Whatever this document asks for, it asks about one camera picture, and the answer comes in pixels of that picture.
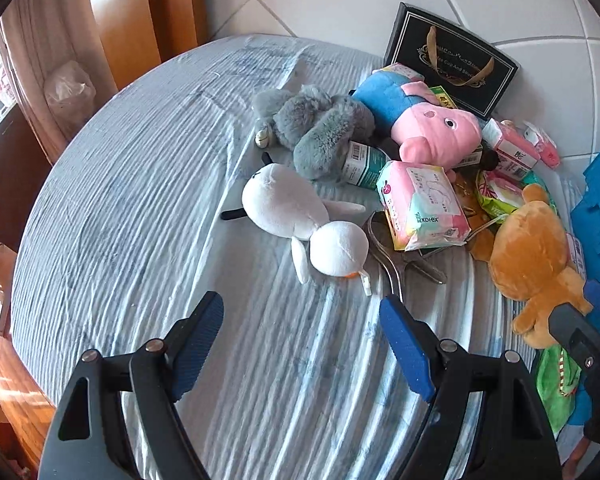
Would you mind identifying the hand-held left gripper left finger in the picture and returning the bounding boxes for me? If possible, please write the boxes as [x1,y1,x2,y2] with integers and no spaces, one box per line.
[39,290,226,480]

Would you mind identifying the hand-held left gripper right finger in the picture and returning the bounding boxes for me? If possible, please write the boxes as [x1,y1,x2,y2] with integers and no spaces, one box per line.
[379,294,563,480]

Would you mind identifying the white wipes packet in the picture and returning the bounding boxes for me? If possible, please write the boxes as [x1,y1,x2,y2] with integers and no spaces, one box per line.
[567,235,588,281]

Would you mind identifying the brown bear plush toy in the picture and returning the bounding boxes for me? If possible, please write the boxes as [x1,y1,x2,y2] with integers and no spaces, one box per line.
[489,183,593,350]

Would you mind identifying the metal tongs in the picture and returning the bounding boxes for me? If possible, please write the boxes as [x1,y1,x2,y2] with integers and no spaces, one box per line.
[365,210,448,306]

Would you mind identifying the white plush toy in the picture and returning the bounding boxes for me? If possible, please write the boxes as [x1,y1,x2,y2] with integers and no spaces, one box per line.
[221,162,370,286]

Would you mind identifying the pink pig plush toy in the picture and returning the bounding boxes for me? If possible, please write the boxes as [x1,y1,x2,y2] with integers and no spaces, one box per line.
[351,67,483,168]

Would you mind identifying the green plush toy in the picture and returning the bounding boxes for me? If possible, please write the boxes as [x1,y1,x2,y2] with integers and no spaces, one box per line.
[536,345,583,436]

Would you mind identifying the orange patterned packet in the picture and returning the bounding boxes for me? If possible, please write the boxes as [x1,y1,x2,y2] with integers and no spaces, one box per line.
[452,172,501,261]

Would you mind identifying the green patterned packet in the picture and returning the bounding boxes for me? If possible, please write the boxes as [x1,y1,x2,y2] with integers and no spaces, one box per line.
[475,170,561,223]

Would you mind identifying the pink sanitary pad packet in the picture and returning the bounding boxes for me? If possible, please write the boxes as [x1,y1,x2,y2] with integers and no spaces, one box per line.
[376,161,473,252]

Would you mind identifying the small pink packet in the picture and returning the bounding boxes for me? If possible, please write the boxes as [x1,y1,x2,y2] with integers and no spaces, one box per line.
[522,121,562,168]

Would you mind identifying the striped bedsheet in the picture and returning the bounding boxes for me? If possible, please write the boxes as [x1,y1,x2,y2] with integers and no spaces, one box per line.
[10,34,581,480]

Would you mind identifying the pink and white box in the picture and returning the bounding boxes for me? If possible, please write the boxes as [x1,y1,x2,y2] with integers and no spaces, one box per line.
[482,119,541,177]

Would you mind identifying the green bottle with white label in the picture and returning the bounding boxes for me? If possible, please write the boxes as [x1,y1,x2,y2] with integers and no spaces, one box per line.
[342,141,388,190]

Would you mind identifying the grey plush toy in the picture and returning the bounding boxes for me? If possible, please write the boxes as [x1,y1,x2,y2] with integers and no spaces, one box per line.
[252,84,377,182]

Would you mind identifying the dark wooden cabinet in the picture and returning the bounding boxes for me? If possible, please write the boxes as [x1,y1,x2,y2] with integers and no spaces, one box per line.
[0,105,51,251]

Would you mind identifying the pink green packet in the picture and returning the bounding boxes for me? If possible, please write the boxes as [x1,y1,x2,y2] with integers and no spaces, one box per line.
[380,63,426,83]

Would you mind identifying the clear plastic bag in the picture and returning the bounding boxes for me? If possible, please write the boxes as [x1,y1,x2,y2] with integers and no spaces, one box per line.
[45,60,98,116]

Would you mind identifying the black gift box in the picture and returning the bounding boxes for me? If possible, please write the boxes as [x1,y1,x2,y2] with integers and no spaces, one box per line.
[384,2,521,121]

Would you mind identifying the sheer beige curtain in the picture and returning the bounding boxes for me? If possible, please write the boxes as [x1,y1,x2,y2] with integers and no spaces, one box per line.
[0,0,116,161]

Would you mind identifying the wooden headboard frame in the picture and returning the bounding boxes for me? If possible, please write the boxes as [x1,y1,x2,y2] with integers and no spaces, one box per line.
[87,0,201,91]

